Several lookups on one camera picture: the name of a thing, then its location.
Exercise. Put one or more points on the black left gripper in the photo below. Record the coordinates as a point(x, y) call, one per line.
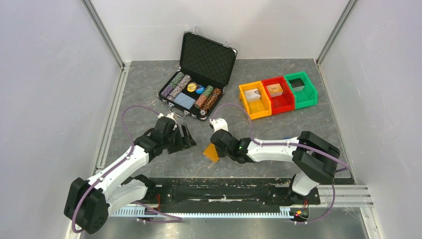
point(184, 142)

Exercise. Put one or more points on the red plastic bin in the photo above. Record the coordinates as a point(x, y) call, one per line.
point(283, 103)

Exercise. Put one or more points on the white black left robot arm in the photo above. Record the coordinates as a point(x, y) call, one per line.
point(90, 202)

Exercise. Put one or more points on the black poker chip case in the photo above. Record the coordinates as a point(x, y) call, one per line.
point(208, 63)

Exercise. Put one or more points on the blue dealer chip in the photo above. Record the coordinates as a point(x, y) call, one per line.
point(199, 90)

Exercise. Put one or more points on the card deck in red bin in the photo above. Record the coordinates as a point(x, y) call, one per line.
point(275, 90)

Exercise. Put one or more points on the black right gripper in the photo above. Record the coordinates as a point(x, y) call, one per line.
point(220, 153)

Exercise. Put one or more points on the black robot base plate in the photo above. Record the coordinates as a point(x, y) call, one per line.
point(225, 195)

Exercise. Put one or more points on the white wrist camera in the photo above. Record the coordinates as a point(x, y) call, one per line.
point(219, 123)
point(169, 116)

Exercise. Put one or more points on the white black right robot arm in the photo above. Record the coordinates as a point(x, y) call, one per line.
point(316, 158)

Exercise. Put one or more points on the yellow dealer chip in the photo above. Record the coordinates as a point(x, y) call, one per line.
point(192, 87)

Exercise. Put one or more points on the slotted aluminium cable duct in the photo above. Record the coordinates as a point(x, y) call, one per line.
point(138, 211)

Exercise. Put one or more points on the black box in green bin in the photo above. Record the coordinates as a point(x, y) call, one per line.
point(297, 84)

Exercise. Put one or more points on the orange leather card holder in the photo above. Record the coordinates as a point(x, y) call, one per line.
point(211, 153)

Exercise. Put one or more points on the blue playing card deck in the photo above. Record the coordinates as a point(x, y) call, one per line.
point(184, 101)

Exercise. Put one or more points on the card deck in yellow bin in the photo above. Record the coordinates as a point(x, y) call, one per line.
point(252, 95)

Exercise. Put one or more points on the yellow plastic bin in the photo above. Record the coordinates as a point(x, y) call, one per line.
point(258, 109)

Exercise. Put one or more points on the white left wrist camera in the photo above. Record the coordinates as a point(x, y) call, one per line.
point(169, 116)

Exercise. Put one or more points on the green plastic bin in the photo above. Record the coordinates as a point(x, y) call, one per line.
point(308, 96)

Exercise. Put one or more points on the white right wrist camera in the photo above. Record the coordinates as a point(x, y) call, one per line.
point(219, 123)

